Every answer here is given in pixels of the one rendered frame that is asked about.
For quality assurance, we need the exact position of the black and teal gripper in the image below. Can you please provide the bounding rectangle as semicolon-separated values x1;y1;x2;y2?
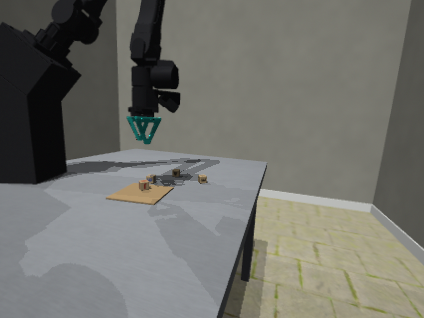
127;86;161;144

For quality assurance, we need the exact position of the tan flat mat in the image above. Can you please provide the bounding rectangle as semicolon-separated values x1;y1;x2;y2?
106;183;174;205

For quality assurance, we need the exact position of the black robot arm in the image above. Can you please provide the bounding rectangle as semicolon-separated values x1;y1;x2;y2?
22;0;180;113

